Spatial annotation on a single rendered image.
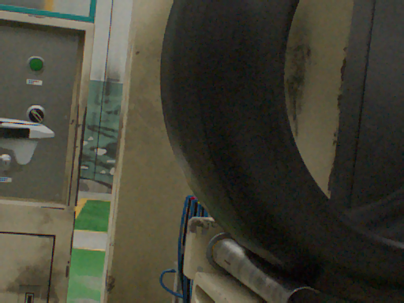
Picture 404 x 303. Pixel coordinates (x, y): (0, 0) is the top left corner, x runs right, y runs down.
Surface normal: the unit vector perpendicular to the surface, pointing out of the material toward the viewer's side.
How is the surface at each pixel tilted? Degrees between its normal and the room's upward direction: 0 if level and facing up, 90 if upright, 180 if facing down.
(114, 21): 90
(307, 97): 90
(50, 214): 90
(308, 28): 90
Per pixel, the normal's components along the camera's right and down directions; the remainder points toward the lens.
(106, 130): 0.07, 0.06
